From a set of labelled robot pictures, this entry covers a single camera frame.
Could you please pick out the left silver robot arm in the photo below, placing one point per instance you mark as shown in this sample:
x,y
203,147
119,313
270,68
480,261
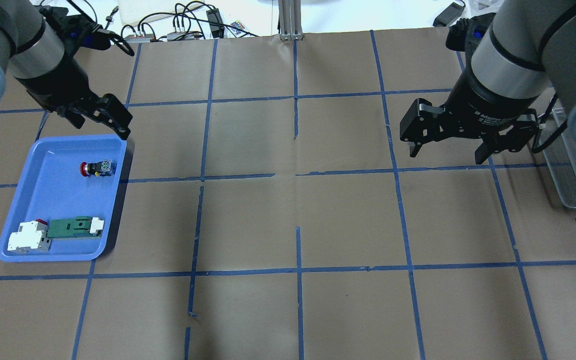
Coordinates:
x,y
38,46

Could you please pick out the red emergency stop button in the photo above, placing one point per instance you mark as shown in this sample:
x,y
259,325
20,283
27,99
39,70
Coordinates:
x,y
105,168

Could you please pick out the silver wire mesh shelf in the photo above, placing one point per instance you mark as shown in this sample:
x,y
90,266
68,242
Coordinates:
x,y
559,150

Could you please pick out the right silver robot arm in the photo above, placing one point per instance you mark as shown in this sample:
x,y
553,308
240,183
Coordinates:
x,y
529,45

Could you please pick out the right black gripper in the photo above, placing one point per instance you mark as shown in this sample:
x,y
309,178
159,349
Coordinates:
x,y
490,102

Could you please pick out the green terminal block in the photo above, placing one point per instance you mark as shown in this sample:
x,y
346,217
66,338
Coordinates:
x,y
80,227

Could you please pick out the aluminium frame post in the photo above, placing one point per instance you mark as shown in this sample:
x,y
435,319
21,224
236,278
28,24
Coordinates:
x,y
290,20

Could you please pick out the blue plastic tray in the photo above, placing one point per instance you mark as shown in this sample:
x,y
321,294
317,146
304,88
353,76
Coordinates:
x,y
51,187

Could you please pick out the white circuit breaker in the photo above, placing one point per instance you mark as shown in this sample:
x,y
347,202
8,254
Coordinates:
x,y
30,236

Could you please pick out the black power adapter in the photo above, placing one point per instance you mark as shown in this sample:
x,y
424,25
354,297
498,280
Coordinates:
x,y
450,14

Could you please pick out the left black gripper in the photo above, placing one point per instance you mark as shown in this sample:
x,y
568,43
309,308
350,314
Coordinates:
x,y
54,90

